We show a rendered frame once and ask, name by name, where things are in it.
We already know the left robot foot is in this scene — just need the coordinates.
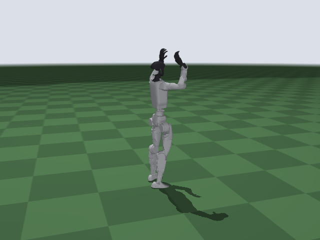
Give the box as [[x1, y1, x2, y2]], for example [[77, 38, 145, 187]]
[[148, 173, 157, 181]]

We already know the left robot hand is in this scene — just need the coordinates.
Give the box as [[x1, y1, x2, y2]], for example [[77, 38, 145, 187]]
[[158, 48, 168, 63]]

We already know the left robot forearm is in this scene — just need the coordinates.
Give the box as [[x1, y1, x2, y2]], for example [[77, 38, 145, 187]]
[[149, 69, 159, 79]]

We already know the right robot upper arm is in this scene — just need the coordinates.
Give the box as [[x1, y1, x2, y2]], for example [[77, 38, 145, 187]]
[[159, 82, 187, 91]]

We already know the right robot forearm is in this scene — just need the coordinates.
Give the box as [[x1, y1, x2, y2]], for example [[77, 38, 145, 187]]
[[178, 65, 188, 86]]

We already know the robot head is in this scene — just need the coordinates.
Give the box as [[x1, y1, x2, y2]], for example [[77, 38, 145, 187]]
[[150, 61, 165, 82]]

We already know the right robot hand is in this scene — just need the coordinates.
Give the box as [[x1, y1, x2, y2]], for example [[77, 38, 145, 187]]
[[174, 51, 187, 69]]

